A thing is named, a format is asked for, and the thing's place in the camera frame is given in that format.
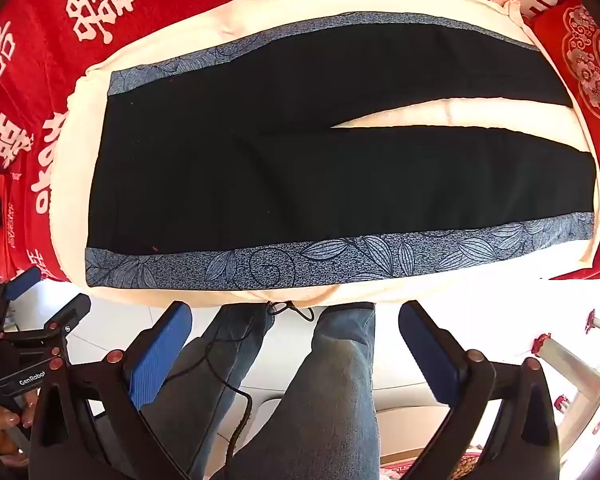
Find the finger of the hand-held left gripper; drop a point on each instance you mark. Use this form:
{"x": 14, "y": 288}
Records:
{"x": 70, "y": 312}
{"x": 26, "y": 280}

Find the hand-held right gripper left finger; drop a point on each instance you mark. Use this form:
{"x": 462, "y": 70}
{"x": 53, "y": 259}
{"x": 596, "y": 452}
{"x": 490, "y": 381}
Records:
{"x": 155, "y": 357}

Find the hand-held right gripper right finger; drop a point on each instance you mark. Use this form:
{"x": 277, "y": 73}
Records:
{"x": 430, "y": 355}

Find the black pants with patterned stripe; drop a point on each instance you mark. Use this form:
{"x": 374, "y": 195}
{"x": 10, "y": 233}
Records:
{"x": 230, "y": 160}

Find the person's left hand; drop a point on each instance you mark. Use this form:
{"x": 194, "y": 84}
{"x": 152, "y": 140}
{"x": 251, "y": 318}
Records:
{"x": 2, "y": 437}

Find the person's left leg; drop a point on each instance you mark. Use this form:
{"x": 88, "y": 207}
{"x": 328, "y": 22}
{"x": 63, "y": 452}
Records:
{"x": 200, "y": 375}

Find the person's leg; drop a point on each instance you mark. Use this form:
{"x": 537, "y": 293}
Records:
{"x": 325, "y": 385}
{"x": 200, "y": 375}

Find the person's right leg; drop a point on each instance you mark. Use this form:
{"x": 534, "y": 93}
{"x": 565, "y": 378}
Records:
{"x": 325, "y": 385}

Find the silver ladder with red caps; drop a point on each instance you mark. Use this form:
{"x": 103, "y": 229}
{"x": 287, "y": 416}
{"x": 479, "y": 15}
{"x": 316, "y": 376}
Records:
{"x": 575, "y": 360}

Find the red printed bedspread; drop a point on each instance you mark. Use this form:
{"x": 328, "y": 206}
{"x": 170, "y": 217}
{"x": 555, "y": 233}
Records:
{"x": 40, "y": 35}

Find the cream blanket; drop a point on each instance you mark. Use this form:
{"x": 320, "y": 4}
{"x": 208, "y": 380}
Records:
{"x": 180, "y": 35}

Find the red patterned pillow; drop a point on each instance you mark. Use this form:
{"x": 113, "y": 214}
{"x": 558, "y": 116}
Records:
{"x": 580, "y": 60}

